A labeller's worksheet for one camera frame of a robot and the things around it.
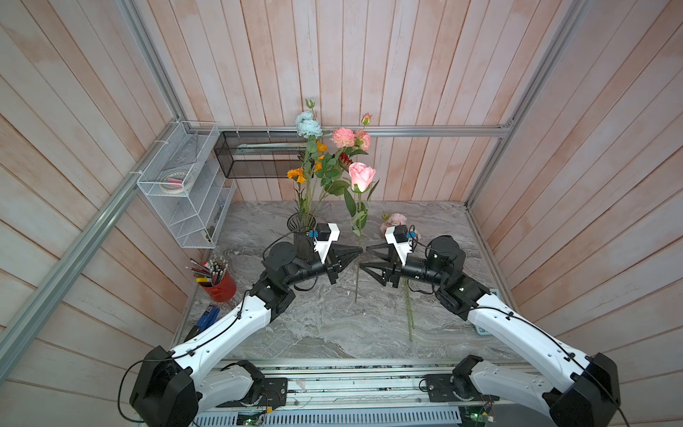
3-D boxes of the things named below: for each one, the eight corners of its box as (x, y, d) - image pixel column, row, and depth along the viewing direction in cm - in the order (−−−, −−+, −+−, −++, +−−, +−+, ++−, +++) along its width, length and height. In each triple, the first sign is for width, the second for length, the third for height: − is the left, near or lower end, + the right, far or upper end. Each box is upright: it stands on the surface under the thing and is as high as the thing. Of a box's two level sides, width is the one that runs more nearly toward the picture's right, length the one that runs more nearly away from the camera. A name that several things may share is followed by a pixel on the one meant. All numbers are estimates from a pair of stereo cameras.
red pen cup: (203, 303, 92) (180, 279, 79) (210, 281, 98) (190, 255, 84) (236, 303, 92) (219, 279, 79) (241, 281, 98) (226, 255, 84)
